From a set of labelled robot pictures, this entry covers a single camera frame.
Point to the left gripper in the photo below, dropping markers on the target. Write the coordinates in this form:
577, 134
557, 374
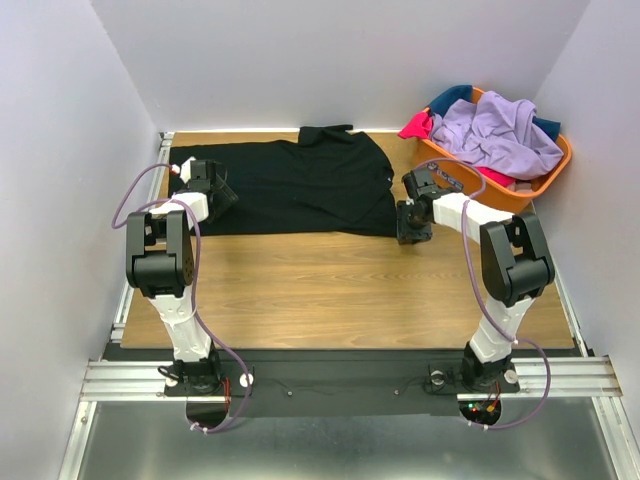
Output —
227, 199

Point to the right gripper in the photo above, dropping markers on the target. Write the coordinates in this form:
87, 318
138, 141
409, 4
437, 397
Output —
412, 232

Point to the black t shirt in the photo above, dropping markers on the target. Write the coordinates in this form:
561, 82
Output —
329, 179

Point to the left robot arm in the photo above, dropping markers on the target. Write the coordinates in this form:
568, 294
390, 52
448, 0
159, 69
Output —
162, 264

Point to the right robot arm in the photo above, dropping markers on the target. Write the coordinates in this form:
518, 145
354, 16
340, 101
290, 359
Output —
508, 261

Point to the orange laundry basket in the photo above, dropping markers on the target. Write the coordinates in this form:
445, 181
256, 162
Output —
501, 191

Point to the pink t shirt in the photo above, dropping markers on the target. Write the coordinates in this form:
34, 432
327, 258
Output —
420, 126

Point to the dark blue t shirt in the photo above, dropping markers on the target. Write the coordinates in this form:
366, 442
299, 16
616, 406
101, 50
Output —
441, 104

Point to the lavender t shirt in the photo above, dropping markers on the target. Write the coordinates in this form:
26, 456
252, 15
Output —
498, 134

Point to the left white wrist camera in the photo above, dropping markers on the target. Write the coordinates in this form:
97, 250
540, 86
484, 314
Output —
184, 170

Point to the right side aluminium rail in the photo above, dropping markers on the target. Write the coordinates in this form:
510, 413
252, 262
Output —
552, 322

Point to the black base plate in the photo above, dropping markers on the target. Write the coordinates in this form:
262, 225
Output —
270, 404

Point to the aluminium frame rail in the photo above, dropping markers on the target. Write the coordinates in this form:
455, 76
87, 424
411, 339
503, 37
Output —
569, 377

